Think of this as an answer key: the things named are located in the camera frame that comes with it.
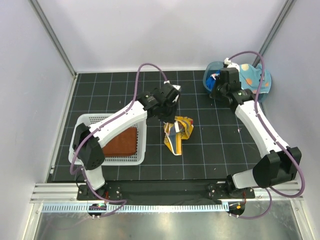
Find blue patterned towel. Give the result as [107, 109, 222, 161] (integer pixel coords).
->
[163, 116, 194, 156]

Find brown towel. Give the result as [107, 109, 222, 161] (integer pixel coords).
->
[102, 127, 138, 157]

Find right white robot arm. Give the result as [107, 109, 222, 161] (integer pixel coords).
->
[210, 67, 302, 198]

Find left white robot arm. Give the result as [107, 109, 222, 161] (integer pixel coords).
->
[68, 81, 181, 200]

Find bright blue cloth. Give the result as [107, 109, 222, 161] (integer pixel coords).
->
[205, 70, 220, 92]

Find blue plastic tub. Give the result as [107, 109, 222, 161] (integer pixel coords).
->
[203, 61, 267, 102]

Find light blue polka-dot towel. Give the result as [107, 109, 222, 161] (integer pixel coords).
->
[239, 63, 272, 94]

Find white perforated plastic basket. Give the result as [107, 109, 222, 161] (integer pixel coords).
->
[68, 113, 147, 166]

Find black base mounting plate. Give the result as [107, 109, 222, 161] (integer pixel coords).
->
[76, 181, 256, 205]

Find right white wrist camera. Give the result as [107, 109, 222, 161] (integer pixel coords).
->
[223, 58, 240, 72]

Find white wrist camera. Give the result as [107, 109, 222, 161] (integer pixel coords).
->
[163, 80, 182, 103]
[223, 58, 240, 72]

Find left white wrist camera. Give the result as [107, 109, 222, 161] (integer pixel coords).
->
[163, 80, 182, 103]

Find right aluminium frame post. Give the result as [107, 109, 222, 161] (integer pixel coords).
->
[259, 0, 297, 57]

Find aluminium frame post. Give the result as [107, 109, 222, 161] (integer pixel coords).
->
[259, 0, 297, 57]
[28, 0, 77, 77]

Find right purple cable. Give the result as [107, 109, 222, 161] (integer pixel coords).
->
[224, 51, 306, 220]

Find aluminium front rail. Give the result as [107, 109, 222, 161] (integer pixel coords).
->
[30, 180, 300, 203]

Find slotted cable duct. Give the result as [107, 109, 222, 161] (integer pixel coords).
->
[41, 202, 229, 213]

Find left aluminium frame post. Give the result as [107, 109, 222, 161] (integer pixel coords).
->
[28, 0, 77, 77]

